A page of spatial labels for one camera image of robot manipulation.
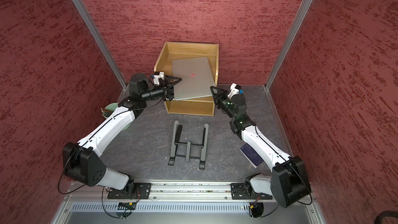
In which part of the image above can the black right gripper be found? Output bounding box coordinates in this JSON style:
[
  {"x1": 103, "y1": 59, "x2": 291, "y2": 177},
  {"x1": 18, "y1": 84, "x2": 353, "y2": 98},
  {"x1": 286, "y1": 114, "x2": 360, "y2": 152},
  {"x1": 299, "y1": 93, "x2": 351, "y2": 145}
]
[{"x1": 211, "y1": 85, "x2": 236, "y2": 119}]

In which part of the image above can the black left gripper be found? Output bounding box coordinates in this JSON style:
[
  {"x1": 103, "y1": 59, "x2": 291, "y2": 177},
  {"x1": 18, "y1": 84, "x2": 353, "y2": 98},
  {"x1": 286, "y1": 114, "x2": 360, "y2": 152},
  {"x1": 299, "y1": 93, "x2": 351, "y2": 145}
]
[{"x1": 141, "y1": 75, "x2": 182, "y2": 101}]

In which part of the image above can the silver laptop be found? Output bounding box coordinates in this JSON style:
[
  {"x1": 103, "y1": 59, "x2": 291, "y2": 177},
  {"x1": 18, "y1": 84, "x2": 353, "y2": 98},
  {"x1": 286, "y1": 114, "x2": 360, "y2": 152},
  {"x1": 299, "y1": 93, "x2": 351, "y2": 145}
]
[{"x1": 172, "y1": 57, "x2": 215, "y2": 101}]

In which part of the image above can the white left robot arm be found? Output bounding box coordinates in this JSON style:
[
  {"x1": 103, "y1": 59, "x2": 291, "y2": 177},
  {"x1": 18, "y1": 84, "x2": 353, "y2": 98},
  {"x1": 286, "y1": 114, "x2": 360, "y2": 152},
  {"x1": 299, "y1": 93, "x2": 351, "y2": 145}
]
[{"x1": 62, "y1": 72, "x2": 182, "y2": 197}]

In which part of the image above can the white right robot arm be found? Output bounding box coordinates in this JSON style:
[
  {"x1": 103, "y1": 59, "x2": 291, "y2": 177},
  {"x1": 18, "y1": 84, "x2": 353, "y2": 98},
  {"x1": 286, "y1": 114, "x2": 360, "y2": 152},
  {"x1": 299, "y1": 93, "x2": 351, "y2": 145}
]
[{"x1": 210, "y1": 84, "x2": 312, "y2": 208}]

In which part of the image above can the black laptop stand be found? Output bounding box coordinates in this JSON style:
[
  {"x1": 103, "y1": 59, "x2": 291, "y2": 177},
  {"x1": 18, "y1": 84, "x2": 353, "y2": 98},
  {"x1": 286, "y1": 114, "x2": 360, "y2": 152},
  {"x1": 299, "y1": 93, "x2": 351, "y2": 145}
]
[{"x1": 168, "y1": 120, "x2": 209, "y2": 170}]

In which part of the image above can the wooden shelf unit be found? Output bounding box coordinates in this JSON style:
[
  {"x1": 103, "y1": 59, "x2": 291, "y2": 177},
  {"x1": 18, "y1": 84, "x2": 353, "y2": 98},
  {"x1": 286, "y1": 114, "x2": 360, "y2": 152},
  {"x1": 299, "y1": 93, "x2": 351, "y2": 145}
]
[{"x1": 154, "y1": 41, "x2": 219, "y2": 116}]

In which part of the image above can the green pencil cup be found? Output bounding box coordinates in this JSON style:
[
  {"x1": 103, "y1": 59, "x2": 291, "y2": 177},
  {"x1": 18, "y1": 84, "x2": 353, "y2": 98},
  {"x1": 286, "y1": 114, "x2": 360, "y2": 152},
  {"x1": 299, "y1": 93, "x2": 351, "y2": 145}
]
[{"x1": 104, "y1": 103, "x2": 121, "y2": 116}]

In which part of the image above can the coloured pencils bundle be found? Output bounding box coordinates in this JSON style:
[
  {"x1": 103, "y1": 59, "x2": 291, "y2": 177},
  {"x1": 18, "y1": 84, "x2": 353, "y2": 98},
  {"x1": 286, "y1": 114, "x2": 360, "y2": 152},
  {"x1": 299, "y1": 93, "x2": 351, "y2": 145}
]
[{"x1": 101, "y1": 108, "x2": 114, "y2": 119}]

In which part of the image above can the blue notebook on table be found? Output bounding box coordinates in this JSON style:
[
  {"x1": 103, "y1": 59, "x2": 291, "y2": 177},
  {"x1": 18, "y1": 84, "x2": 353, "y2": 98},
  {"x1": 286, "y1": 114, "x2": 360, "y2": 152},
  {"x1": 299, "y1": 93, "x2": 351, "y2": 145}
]
[{"x1": 240, "y1": 144, "x2": 264, "y2": 168}]

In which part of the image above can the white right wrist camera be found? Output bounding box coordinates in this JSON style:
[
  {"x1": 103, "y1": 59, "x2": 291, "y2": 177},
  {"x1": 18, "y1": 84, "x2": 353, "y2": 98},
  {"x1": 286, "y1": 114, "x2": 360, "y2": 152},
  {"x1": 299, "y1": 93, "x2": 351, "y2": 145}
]
[{"x1": 228, "y1": 83, "x2": 243, "y2": 99}]

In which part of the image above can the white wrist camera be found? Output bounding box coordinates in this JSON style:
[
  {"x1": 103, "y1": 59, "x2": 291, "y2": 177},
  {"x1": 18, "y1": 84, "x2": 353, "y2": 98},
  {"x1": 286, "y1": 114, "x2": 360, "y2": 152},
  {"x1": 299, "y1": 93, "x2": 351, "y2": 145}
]
[
  {"x1": 153, "y1": 72, "x2": 164, "y2": 86},
  {"x1": 228, "y1": 83, "x2": 243, "y2": 99}
]

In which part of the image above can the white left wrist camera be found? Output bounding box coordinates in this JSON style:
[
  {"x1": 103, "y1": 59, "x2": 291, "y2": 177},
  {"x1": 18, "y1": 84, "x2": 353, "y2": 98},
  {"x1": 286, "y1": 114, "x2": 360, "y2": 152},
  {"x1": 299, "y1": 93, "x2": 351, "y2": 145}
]
[{"x1": 153, "y1": 72, "x2": 164, "y2": 86}]

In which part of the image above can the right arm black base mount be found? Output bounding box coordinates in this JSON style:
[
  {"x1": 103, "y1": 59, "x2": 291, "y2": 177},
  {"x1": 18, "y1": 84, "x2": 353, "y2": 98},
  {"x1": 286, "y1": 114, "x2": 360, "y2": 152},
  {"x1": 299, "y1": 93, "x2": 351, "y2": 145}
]
[{"x1": 230, "y1": 183, "x2": 273, "y2": 200}]

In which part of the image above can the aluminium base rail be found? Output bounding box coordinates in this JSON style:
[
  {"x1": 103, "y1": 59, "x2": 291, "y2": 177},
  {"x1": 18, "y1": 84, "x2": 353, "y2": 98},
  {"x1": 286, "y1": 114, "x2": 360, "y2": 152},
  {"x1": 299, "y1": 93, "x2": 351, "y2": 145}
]
[{"x1": 58, "y1": 180, "x2": 315, "y2": 203}]

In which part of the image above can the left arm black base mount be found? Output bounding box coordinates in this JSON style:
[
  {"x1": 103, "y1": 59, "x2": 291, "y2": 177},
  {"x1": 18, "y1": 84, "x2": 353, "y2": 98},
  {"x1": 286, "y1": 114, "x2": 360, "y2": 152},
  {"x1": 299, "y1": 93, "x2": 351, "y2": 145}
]
[{"x1": 107, "y1": 183, "x2": 152, "y2": 200}]

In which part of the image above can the left aluminium corner post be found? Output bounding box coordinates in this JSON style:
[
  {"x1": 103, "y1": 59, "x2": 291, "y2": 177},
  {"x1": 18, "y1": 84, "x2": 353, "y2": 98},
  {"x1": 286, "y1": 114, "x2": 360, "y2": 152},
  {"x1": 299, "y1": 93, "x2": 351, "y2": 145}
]
[{"x1": 72, "y1": 0, "x2": 127, "y2": 90}]

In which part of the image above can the aluminium corner post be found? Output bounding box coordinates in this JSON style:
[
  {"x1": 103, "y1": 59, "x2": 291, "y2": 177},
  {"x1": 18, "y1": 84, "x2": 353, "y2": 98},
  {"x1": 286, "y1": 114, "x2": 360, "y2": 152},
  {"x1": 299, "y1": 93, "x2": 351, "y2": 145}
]
[
  {"x1": 72, "y1": 0, "x2": 127, "y2": 90},
  {"x1": 265, "y1": 0, "x2": 313, "y2": 91}
]

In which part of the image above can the right aluminium corner post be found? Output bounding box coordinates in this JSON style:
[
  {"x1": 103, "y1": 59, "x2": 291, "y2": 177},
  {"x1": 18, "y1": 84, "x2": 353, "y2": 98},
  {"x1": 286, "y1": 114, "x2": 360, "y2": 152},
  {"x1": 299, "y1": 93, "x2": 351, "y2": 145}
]
[{"x1": 265, "y1": 0, "x2": 313, "y2": 91}]

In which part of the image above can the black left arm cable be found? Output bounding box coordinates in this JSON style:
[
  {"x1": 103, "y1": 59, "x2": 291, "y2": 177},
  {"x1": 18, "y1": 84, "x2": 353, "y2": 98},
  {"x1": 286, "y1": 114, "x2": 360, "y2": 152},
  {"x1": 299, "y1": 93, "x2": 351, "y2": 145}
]
[{"x1": 57, "y1": 149, "x2": 88, "y2": 195}]

